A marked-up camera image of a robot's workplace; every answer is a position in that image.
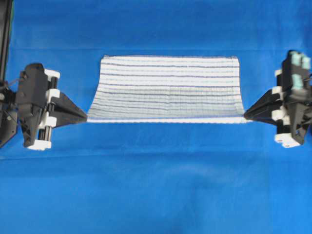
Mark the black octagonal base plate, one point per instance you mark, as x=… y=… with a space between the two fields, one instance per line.
x=8 y=125

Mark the black aluminium rail frame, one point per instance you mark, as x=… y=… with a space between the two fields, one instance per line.
x=5 y=27

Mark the blue table cloth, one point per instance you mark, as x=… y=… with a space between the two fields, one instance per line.
x=155 y=178

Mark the right wrist camera teal connectors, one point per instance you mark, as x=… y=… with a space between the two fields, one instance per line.
x=300 y=70

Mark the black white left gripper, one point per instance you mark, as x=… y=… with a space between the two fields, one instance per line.
x=31 y=101

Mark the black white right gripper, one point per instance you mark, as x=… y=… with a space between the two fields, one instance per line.
x=294 y=115

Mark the white blue-striped towel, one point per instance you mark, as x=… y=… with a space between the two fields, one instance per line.
x=168 y=89

